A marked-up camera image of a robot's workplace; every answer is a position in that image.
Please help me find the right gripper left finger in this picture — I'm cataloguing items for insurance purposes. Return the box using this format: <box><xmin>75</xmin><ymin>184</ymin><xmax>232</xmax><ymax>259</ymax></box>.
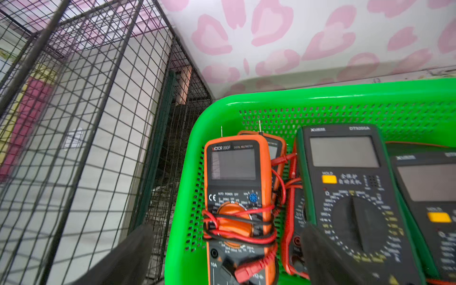
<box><xmin>73</xmin><ymin>224</ymin><xmax>154</xmax><ymax>285</ymax></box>

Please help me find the red small Delixi multimeter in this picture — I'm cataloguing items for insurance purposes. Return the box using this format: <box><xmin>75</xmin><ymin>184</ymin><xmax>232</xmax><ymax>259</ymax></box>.
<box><xmin>281</xmin><ymin>157</ymin><xmax>309</xmax><ymax>280</ymax></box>

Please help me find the large green multimeter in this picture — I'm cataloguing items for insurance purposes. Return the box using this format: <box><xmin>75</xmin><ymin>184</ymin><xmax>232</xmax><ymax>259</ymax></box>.
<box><xmin>295</xmin><ymin>123</ymin><xmax>426</xmax><ymax>285</ymax></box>

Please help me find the green plastic basket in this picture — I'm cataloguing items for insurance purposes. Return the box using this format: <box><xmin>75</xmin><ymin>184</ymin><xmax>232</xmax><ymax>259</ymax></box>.
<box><xmin>165</xmin><ymin>78</ymin><xmax>456</xmax><ymax>285</ymax></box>

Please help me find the orange multimeter tall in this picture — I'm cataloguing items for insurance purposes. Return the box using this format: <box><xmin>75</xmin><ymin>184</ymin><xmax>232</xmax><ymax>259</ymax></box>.
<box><xmin>237</xmin><ymin>131</ymin><xmax>287</xmax><ymax>201</ymax></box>

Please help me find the orange wide multimeter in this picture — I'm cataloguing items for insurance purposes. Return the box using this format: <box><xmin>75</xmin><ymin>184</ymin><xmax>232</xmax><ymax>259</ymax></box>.
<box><xmin>202</xmin><ymin>134</ymin><xmax>279</xmax><ymax>285</ymax></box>

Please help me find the black wire desk organizer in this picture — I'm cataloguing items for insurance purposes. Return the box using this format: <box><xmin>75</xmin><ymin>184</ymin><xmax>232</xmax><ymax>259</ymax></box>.
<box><xmin>1</xmin><ymin>1</ymin><xmax>211</xmax><ymax>285</ymax></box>

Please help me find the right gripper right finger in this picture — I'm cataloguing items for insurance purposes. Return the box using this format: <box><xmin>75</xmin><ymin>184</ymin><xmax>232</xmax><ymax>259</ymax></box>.
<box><xmin>300</xmin><ymin>223</ymin><xmax>378</xmax><ymax>285</ymax></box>

